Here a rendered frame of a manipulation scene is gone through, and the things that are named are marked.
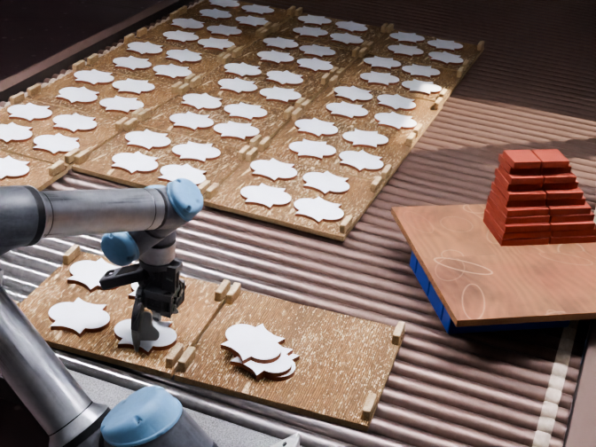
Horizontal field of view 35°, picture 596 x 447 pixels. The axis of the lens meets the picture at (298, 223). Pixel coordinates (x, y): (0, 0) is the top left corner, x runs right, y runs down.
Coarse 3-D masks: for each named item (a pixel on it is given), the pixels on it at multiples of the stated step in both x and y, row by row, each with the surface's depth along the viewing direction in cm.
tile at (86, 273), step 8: (72, 264) 227; (80, 264) 227; (88, 264) 227; (96, 264) 228; (104, 264) 228; (72, 272) 224; (80, 272) 224; (88, 272) 224; (96, 272) 225; (104, 272) 225; (72, 280) 221; (80, 280) 221; (88, 280) 221; (96, 280) 222; (88, 288) 220; (96, 288) 220; (112, 288) 221
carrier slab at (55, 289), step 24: (48, 288) 219; (72, 288) 220; (120, 288) 222; (192, 288) 224; (216, 288) 224; (24, 312) 211; (48, 312) 211; (120, 312) 213; (192, 312) 215; (216, 312) 218; (48, 336) 204; (72, 336) 204; (96, 336) 205; (192, 336) 207; (120, 360) 199; (144, 360) 199
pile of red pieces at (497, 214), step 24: (504, 168) 230; (528, 168) 226; (552, 168) 228; (504, 192) 229; (528, 192) 227; (552, 192) 228; (576, 192) 230; (504, 216) 229; (528, 216) 229; (552, 216) 230; (576, 216) 232; (504, 240) 230; (528, 240) 231; (552, 240) 233; (576, 240) 234
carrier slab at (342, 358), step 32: (224, 320) 214; (256, 320) 214; (288, 320) 215; (320, 320) 216; (352, 320) 217; (224, 352) 203; (320, 352) 206; (352, 352) 207; (384, 352) 207; (192, 384) 195; (224, 384) 194; (256, 384) 195; (288, 384) 196; (320, 384) 196; (352, 384) 197; (384, 384) 198; (320, 416) 189; (352, 416) 188
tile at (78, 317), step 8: (56, 304) 212; (64, 304) 212; (72, 304) 213; (80, 304) 213; (88, 304) 213; (96, 304) 213; (104, 304) 213; (56, 312) 210; (64, 312) 210; (72, 312) 210; (80, 312) 210; (88, 312) 210; (96, 312) 211; (104, 312) 211; (56, 320) 207; (64, 320) 207; (72, 320) 207; (80, 320) 208; (88, 320) 208; (96, 320) 208; (104, 320) 208; (56, 328) 206; (64, 328) 206; (72, 328) 205; (80, 328) 205; (88, 328) 206; (96, 328) 206; (104, 328) 207; (80, 336) 204
